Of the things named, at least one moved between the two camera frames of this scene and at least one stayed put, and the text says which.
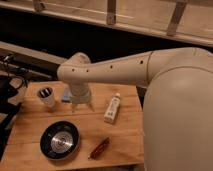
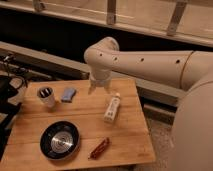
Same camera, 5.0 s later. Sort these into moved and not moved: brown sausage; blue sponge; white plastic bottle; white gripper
Moved: white gripper
Not moved: brown sausage; blue sponge; white plastic bottle
